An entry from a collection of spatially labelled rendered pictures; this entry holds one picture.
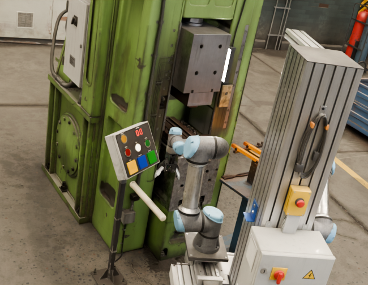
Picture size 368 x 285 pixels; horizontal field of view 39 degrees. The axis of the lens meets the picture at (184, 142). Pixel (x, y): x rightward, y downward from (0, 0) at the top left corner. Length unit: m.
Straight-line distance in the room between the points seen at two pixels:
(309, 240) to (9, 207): 2.77
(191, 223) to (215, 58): 1.22
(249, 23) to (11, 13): 5.38
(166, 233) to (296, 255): 1.76
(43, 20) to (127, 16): 5.06
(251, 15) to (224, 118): 0.78
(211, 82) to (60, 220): 1.74
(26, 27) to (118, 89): 4.96
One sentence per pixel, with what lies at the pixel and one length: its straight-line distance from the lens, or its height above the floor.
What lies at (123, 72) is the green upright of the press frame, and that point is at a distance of 3.73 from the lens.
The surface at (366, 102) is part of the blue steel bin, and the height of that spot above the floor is 0.50.
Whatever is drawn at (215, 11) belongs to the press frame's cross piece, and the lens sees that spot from 3.56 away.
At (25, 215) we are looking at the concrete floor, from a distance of 4.46.
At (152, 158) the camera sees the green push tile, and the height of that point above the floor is 1.00.
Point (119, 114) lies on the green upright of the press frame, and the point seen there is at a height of 1.09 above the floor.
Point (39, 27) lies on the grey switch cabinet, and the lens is 8.68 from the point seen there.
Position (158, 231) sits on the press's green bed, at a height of 0.23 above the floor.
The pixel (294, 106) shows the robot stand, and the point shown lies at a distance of 2.22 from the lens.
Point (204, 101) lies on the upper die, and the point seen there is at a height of 1.30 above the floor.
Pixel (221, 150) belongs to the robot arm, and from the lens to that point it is 2.64.
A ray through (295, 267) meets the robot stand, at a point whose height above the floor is 1.17.
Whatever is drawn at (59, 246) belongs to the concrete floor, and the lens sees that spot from 4.14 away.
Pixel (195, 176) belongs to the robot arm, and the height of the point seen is 1.27.
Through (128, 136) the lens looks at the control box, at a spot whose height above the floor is 1.16.
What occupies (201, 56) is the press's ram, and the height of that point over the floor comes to 1.62.
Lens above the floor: 2.54
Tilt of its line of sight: 25 degrees down
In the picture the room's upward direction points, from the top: 11 degrees clockwise
